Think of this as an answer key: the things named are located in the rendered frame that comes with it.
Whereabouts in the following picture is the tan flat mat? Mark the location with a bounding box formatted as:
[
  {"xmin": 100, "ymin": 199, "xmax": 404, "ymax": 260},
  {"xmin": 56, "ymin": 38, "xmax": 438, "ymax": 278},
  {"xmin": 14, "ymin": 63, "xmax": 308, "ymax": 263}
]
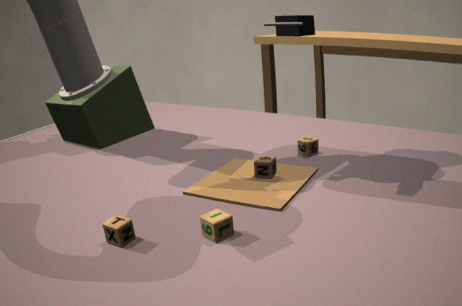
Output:
[{"xmin": 183, "ymin": 158, "xmax": 318, "ymax": 211}]

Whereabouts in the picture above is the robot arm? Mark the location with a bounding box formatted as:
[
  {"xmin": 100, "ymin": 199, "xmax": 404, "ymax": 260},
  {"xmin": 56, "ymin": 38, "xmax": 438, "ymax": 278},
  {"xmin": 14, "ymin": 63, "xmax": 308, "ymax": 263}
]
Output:
[{"xmin": 26, "ymin": 0, "xmax": 112, "ymax": 100}]

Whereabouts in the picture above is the tan letter block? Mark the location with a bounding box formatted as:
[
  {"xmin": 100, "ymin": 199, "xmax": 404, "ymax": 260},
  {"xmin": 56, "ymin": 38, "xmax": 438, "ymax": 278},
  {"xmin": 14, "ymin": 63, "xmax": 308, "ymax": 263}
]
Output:
[
  {"xmin": 103, "ymin": 215, "xmax": 136, "ymax": 248},
  {"xmin": 200, "ymin": 209, "xmax": 234, "ymax": 243},
  {"xmin": 297, "ymin": 136, "xmax": 318, "ymax": 157},
  {"xmin": 254, "ymin": 155, "xmax": 276, "ymax": 179}
]

